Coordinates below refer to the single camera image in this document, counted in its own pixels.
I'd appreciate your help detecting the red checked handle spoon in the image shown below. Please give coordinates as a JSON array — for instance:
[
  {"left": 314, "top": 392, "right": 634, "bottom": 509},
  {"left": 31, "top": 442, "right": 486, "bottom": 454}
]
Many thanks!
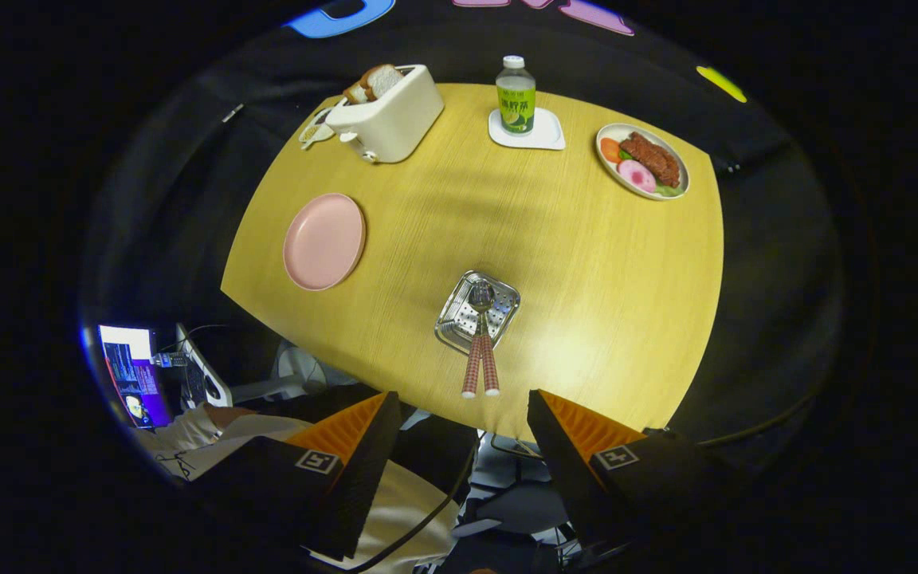
[{"left": 468, "top": 279, "right": 501, "bottom": 397}]

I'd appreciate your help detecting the red checked handle fork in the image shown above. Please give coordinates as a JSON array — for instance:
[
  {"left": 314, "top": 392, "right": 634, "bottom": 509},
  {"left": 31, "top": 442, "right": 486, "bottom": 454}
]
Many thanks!
[{"left": 461, "top": 299, "right": 488, "bottom": 399}]

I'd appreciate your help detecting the white oval food plate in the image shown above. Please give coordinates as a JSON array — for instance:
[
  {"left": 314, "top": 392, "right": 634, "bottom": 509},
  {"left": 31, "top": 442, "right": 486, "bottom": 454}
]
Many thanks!
[{"left": 595, "top": 123, "right": 691, "bottom": 201}]

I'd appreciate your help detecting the pink plate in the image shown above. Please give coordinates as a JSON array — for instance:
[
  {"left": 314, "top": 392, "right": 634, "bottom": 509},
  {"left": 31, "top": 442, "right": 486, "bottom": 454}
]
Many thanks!
[{"left": 283, "top": 193, "right": 367, "bottom": 292}]

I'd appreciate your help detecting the green label drink bottle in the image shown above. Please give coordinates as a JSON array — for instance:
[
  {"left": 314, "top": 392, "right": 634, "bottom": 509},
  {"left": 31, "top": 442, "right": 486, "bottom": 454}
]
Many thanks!
[{"left": 496, "top": 55, "right": 537, "bottom": 136}]

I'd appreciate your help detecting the person's white clothing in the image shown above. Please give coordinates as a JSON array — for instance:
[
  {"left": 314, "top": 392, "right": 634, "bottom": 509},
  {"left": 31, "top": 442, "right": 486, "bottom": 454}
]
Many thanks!
[{"left": 140, "top": 403, "right": 460, "bottom": 571}]

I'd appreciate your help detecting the brown meat piece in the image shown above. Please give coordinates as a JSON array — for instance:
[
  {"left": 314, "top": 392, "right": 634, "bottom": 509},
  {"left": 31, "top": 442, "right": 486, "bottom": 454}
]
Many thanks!
[{"left": 620, "top": 132, "right": 681, "bottom": 188}]

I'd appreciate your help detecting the pink round food slice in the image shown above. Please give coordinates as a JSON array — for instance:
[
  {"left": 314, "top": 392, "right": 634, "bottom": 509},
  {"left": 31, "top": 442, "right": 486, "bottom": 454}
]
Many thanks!
[{"left": 617, "top": 159, "right": 657, "bottom": 194}]

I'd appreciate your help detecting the white divided condiment dish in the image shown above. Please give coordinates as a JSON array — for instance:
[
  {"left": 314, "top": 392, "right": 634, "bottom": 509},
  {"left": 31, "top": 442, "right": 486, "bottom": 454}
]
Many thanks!
[{"left": 299, "top": 108, "right": 338, "bottom": 151}]

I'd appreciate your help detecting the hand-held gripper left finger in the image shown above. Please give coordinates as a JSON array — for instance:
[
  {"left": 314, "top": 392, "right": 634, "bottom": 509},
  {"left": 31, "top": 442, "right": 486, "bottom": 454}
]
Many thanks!
[{"left": 188, "top": 391, "right": 402, "bottom": 561}]

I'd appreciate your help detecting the white square coaster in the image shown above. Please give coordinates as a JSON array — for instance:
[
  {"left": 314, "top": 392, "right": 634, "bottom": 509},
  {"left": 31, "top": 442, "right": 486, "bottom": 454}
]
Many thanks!
[{"left": 488, "top": 107, "right": 567, "bottom": 151}]

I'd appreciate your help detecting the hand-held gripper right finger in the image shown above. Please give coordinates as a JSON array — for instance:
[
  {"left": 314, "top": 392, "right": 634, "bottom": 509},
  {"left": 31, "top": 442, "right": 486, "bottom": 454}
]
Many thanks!
[{"left": 527, "top": 389, "right": 747, "bottom": 559}]

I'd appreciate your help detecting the lit computer screen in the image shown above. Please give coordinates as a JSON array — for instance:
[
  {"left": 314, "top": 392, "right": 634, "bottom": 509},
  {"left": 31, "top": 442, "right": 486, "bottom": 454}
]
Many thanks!
[{"left": 99, "top": 324, "right": 173, "bottom": 429}]

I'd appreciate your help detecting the perforated metal tray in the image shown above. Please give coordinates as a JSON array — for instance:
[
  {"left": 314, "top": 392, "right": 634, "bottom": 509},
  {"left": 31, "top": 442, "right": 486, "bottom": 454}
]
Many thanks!
[{"left": 434, "top": 270, "right": 522, "bottom": 356}]

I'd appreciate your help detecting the black cable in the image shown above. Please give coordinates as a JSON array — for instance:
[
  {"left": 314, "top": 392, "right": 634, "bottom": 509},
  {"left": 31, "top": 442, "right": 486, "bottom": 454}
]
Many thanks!
[{"left": 347, "top": 430, "right": 484, "bottom": 572}]

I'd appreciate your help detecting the white toaster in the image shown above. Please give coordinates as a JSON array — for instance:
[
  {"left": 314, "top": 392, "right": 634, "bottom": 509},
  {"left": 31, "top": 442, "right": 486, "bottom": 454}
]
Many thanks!
[{"left": 325, "top": 65, "right": 445, "bottom": 164}]

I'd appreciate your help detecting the white laptop edge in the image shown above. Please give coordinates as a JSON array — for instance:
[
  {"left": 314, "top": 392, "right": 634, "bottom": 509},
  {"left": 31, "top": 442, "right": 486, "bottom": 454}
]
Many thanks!
[{"left": 176, "top": 323, "right": 233, "bottom": 407}]

